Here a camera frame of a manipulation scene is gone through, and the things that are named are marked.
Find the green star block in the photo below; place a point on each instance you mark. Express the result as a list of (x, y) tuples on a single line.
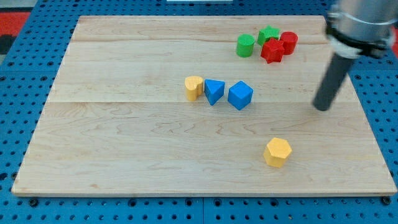
[(266, 34)]

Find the red star block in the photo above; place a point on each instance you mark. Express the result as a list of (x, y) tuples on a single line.
[(273, 50)]

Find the blue triangle block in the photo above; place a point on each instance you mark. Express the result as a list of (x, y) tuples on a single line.
[(214, 90)]

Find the blue cube block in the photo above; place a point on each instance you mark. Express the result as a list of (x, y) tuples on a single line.
[(240, 95)]

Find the green cylinder block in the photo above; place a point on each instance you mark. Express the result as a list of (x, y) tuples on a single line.
[(245, 45)]

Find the yellow hexagon block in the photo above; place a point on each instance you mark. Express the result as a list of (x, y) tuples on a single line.
[(277, 152)]

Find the red cylinder block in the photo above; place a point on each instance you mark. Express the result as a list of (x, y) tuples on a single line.
[(290, 40)]

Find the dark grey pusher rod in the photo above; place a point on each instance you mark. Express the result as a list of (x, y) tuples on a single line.
[(332, 81)]

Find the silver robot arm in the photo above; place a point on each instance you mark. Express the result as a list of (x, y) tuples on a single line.
[(361, 27)]

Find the wooden board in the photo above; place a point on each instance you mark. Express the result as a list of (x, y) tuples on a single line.
[(117, 122)]

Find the yellow heart block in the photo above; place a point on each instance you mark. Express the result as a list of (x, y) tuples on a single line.
[(193, 87)]

